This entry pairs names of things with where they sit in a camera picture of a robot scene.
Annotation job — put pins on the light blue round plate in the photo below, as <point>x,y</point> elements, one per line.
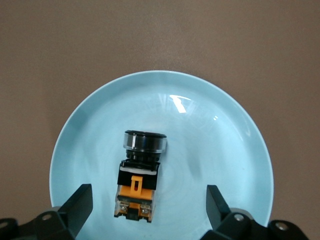
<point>200,150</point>

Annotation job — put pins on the orange black push-button switch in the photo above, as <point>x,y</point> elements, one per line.
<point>137,180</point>

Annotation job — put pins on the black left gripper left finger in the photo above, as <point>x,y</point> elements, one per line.
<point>75,212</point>

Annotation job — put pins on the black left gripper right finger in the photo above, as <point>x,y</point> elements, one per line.
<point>220,215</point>

